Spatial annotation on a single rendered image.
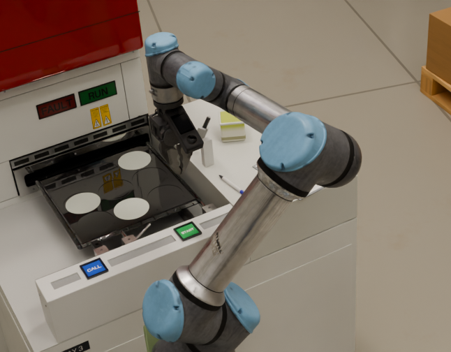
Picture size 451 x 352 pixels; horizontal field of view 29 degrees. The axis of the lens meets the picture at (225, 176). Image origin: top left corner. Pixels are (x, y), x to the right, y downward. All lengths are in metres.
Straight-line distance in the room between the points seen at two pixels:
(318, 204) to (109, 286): 0.62
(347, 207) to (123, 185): 0.65
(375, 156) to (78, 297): 2.32
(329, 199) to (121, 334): 0.67
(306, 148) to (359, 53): 3.54
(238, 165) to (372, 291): 1.17
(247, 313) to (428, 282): 1.79
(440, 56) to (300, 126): 2.96
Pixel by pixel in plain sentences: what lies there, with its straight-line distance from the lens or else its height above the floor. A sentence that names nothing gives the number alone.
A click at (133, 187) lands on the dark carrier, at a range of 2.56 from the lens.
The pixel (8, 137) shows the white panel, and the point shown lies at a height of 1.05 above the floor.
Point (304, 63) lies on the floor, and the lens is 5.01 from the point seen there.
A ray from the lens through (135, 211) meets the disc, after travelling 2.46.
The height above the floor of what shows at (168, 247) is 0.96.
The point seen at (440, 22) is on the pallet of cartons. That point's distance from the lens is 4.45.
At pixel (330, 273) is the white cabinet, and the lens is 2.57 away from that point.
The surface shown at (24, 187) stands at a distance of 2.69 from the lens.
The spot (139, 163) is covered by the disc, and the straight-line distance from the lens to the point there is 2.66.
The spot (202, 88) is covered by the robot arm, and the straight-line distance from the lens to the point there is 1.89.
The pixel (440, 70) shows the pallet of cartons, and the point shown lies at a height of 0.19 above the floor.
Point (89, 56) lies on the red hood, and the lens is 2.53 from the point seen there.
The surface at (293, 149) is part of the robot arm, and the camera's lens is 1.58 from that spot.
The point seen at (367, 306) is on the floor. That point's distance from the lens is 3.42.
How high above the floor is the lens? 2.37
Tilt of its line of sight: 35 degrees down
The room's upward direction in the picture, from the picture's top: 5 degrees counter-clockwise
